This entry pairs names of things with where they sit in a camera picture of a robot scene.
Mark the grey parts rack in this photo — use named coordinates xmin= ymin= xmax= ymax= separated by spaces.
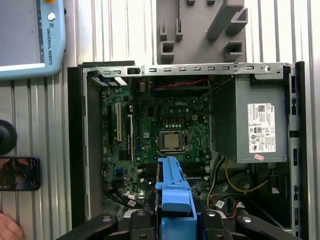
xmin=156 ymin=0 xmax=248 ymax=65

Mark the yellow wire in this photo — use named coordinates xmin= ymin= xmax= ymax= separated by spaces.
xmin=223 ymin=157 xmax=275 ymax=193

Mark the black graphics card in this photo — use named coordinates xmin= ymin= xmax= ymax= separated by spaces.
xmin=119 ymin=113 xmax=135 ymax=161

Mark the round black tool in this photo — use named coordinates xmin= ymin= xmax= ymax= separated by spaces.
xmin=0 ymin=119 xmax=18 ymax=156

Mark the pale blue teach pendant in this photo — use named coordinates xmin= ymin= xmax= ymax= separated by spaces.
xmin=0 ymin=0 xmax=67 ymax=81

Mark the red twisted fan wire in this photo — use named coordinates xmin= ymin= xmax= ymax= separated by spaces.
xmin=149 ymin=78 xmax=210 ymax=88

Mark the black cable bundle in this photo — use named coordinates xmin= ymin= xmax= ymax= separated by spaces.
xmin=103 ymin=188 xmax=147 ymax=210

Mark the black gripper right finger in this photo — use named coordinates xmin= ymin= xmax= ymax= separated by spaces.
xmin=202 ymin=209 xmax=302 ymax=240

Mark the black smartphone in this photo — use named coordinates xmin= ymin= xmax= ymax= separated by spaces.
xmin=0 ymin=156 xmax=42 ymax=192

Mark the CPU socket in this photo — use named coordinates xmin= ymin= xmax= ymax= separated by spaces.
xmin=157 ymin=129 xmax=189 ymax=154

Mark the silver CPU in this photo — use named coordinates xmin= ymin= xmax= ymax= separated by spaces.
xmin=162 ymin=132 xmax=184 ymax=150

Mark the RAM slot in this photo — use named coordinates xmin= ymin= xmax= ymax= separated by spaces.
xmin=136 ymin=164 xmax=211 ymax=173
xmin=136 ymin=172 xmax=211 ymax=181

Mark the green motherboard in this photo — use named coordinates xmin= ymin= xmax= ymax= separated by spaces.
xmin=99 ymin=82 xmax=213 ymax=201

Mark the grey power supply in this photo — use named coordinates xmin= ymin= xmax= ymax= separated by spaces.
xmin=211 ymin=74 xmax=290 ymax=164

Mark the black expansion slot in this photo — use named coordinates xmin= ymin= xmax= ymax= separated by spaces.
xmin=107 ymin=104 xmax=113 ymax=148

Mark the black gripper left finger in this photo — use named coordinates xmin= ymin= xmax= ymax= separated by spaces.
xmin=56 ymin=209 xmax=155 ymax=240

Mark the orange wire bundle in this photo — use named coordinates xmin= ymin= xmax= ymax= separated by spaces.
xmin=207 ymin=194 xmax=248 ymax=218

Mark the black PC case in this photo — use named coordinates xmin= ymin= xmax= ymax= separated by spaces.
xmin=66 ymin=61 xmax=306 ymax=240

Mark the hard disk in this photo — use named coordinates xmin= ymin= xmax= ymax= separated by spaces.
xmin=143 ymin=155 xmax=201 ymax=240

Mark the person hand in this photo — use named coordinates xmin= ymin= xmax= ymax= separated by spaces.
xmin=0 ymin=212 xmax=25 ymax=240

